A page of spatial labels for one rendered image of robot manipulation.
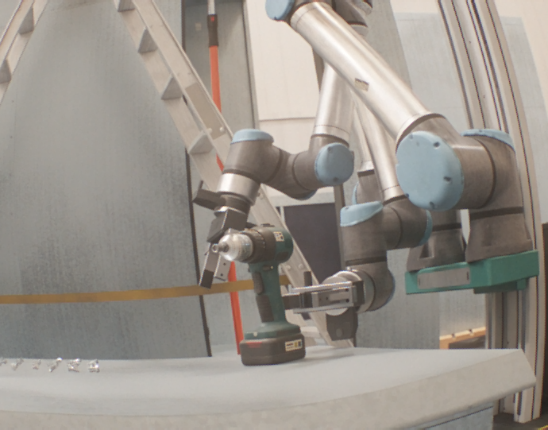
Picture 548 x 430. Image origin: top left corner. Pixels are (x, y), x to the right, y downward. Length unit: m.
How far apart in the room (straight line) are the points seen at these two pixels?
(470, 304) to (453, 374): 6.72
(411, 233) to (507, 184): 0.32
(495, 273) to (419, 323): 2.09
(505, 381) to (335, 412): 0.24
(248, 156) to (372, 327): 1.73
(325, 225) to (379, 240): 6.48
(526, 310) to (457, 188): 0.47
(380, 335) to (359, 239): 1.91
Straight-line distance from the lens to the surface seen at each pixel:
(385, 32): 4.07
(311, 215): 8.46
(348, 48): 2.00
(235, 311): 3.81
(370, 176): 2.49
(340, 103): 2.27
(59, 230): 3.72
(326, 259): 8.48
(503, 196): 1.91
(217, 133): 2.99
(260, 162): 2.27
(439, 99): 7.91
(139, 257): 3.71
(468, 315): 7.81
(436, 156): 1.76
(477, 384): 1.10
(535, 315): 2.11
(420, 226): 2.11
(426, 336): 3.95
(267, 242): 1.66
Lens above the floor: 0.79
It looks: 3 degrees up
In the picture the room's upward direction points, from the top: 6 degrees counter-clockwise
